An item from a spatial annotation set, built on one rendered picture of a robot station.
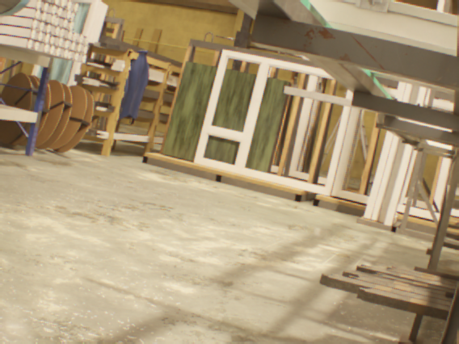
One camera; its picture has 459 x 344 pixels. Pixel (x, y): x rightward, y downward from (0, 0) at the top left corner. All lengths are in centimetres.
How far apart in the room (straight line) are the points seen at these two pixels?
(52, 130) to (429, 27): 616
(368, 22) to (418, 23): 8
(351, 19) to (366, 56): 33
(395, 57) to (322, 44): 8
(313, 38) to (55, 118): 637
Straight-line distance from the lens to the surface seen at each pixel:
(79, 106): 727
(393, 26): 106
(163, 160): 833
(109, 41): 822
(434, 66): 74
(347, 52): 75
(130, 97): 839
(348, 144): 794
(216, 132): 836
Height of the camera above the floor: 71
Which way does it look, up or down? 3 degrees down
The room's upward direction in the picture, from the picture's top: 13 degrees clockwise
